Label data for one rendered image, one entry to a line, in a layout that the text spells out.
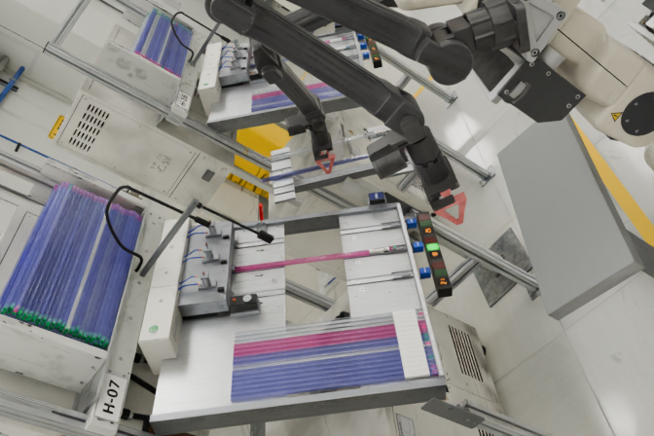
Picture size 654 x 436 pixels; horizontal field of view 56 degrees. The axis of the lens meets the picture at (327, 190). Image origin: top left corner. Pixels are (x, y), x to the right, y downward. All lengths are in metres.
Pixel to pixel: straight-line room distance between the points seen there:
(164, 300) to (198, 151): 1.15
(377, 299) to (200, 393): 0.53
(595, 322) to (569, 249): 0.71
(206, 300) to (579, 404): 1.22
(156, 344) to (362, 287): 0.58
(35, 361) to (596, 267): 1.33
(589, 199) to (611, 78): 0.36
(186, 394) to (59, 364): 0.31
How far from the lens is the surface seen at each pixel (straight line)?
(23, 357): 1.68
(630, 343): 2.19
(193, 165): 2.85
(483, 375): 2.38
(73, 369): 1.68
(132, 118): 2.76
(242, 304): 1.74
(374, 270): 1.82
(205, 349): 1.73
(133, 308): 1.80
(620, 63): 1.40
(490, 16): 1.09
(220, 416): 1.59
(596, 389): 2.21
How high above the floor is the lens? 1.72
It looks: 23 degrees down
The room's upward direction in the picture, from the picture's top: 62 degrees counter-clockwise
